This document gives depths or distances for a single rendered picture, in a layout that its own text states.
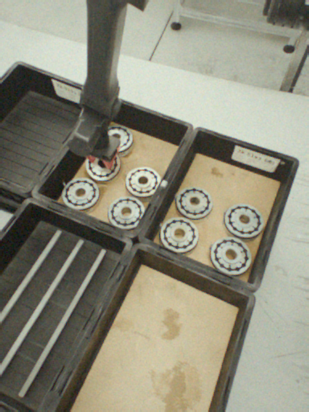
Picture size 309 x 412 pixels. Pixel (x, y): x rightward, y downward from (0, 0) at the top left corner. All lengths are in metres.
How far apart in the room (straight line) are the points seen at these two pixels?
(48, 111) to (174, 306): 0.74
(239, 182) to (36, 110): 0.69
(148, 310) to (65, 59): 1.11
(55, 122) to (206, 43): 1.85
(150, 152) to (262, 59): 1.83
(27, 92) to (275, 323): 1.05
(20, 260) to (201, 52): 2.16
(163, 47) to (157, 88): 1.35
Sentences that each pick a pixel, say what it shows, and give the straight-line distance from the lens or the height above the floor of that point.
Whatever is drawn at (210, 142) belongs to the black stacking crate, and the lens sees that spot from 1.05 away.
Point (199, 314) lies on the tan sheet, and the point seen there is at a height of 0.83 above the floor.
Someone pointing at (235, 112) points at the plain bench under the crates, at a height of 0.70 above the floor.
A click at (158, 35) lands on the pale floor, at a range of 2.91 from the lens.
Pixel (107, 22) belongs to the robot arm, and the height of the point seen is 1.38.
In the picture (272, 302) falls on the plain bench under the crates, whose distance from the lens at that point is 1.08.
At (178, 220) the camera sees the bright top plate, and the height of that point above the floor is 0.86.
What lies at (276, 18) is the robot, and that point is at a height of 1.10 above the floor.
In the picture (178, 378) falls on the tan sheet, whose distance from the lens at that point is 0.87.
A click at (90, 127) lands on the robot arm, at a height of 1.10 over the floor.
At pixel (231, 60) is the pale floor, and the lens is 2.76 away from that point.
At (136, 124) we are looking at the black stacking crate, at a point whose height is 0.86.
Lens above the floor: 1.70
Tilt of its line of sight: 61 degrees down
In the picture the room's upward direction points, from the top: 1 degrees clockwise
